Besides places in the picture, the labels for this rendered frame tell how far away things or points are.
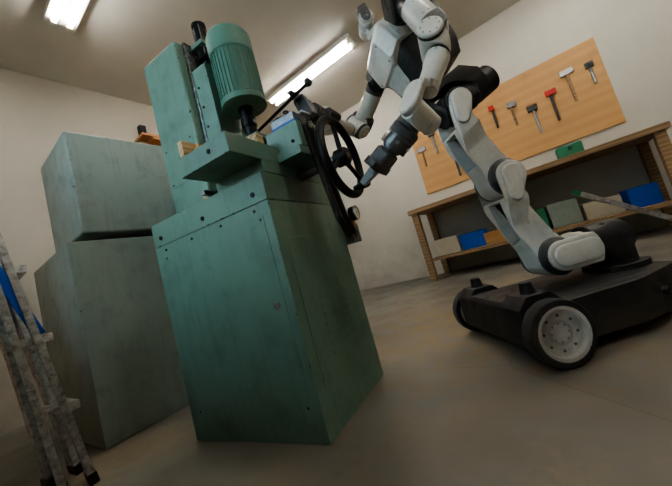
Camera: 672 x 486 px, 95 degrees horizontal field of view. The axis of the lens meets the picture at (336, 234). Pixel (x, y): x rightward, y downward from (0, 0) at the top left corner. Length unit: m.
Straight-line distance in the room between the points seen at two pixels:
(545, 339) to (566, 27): 3.73
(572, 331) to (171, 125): 1.60
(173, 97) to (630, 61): 3.96
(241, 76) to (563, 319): 1.35
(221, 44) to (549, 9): 3.74
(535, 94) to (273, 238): 3.69
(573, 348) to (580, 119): 3.22
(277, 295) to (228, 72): 0.86
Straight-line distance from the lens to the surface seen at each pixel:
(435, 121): 0.99
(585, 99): 4.20
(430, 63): 1.06
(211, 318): 1.16
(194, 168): 1.00
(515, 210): 1.33
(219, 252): 1.08
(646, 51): 4.36
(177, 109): 1.49
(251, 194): 0.97
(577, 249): 1.41
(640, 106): 4.23
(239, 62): 1.38
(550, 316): 1.14
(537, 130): 4.14
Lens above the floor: 0.47
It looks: 6 degrees up
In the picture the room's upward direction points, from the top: 16 degrees counter-clockwise
